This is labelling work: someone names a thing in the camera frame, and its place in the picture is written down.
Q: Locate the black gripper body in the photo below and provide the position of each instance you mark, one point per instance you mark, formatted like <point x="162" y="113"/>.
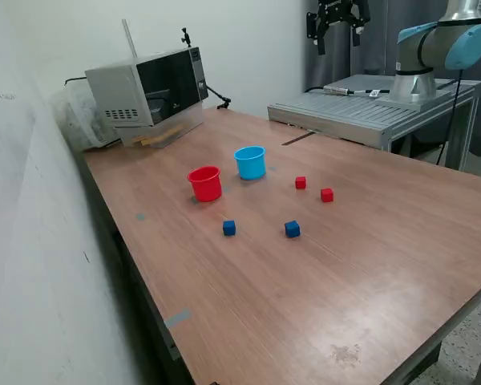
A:
<point x="336" y="10"/>

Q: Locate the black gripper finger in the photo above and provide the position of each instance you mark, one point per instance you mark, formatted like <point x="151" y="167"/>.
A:
<point x="312" y="26"/>
<point x="361" y="24"/>

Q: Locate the red cube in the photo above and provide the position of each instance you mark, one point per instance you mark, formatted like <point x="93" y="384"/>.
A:
<point x="300" y="183"/>
<point x="327" y="195"/>

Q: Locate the blue cube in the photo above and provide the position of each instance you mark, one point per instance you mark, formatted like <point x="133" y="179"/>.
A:
<point x="229" y="228"/>
<point x="292" y="229"/>

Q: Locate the silver blue-capped robot arm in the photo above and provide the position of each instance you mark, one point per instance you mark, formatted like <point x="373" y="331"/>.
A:
<point x="433" y="44"/>

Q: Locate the aluminium robot base table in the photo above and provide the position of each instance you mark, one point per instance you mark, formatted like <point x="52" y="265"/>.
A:
<point x="344" y="108"/>

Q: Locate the black marker pen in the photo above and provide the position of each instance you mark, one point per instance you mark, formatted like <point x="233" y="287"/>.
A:
<point x="362" y="91"/>

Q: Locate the silver cylindrical device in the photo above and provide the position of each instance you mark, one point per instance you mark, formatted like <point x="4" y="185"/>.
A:
<point x="338" y="90"/>

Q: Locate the small white tag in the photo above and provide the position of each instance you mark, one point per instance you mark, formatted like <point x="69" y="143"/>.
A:
<point x="374" y="93"/>

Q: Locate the blue plastic cup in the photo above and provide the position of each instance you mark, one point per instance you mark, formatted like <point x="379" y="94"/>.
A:
<point x="250" y="166"/>

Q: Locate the wooden sticks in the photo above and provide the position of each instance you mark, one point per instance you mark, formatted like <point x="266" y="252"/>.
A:
<point x="160" y="135"/>

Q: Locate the red plastic cup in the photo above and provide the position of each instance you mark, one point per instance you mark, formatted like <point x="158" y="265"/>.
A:
<point x="205" y="188"/>

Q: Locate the silver microwave oven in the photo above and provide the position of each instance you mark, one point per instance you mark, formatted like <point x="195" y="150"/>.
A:
<point x="116" y="92"/>

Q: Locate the translucent plastic bag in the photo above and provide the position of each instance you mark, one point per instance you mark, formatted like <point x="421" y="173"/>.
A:
<point x="76" y="120"/>

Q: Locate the long grey tape strip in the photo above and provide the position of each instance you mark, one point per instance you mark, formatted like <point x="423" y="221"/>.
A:
<point x="177" y="318"/>

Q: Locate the small black camera mount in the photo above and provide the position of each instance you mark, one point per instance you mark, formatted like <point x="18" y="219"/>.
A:
<point x="185" y="38"/>

